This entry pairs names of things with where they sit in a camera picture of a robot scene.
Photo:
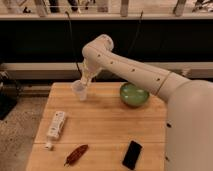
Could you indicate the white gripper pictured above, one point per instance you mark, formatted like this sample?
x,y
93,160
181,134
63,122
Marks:
x,y
90,70

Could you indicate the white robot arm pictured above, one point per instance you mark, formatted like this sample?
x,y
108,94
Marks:
x,y
189,104

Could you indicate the green bowl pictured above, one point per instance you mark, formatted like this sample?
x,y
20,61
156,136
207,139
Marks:
x,y
133,96

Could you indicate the wooden table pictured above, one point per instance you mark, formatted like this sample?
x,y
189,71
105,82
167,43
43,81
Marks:
x,y
106,125

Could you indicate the white power strip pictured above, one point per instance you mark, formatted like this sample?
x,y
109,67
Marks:
x,y
55,128

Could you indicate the brown red pepper object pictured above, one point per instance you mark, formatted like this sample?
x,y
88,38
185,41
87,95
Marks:
x,y
74,156

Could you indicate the black object at left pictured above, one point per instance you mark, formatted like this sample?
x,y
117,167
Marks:
x,y
9,94

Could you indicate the black smartphone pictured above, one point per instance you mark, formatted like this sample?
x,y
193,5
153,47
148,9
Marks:
x,y
132,155

